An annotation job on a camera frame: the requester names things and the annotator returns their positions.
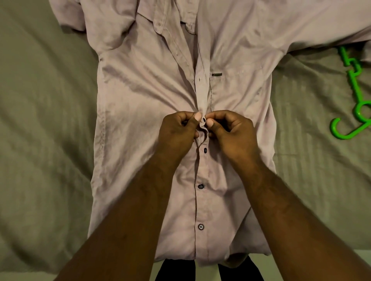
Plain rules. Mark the pile of coloured plastic hangers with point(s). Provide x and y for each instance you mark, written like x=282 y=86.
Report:
x=353 y=81

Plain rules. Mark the bed with taupe sheet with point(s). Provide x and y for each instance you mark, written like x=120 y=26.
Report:
x=40 y=145

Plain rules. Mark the pink garment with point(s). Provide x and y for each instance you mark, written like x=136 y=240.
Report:
x=133 y=87

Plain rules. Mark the person's right hand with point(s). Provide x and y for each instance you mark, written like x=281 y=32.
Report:
x=236 y=139

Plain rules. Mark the person's left forearm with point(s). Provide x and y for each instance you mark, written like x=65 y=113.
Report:
x=122 y=231

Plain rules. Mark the person's left hand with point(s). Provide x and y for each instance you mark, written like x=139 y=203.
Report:
x=177 y=136

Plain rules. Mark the person's right forearm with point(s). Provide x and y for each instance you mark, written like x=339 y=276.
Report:
x=295 y=231

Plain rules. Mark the person's black trousers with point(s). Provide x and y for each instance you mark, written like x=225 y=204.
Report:
x=177 y=271

